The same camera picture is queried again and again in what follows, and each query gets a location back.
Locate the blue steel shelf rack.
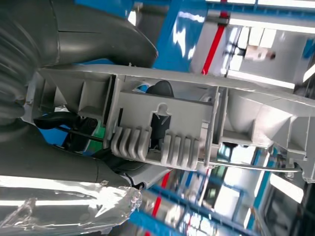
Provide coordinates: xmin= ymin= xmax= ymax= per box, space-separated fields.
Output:
xmin=38 ymin=0 xmax=315 ymax=236

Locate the red barrier belt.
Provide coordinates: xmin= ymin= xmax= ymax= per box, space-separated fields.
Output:
xmin=144 ymin=0 xmax=229 ymax=236

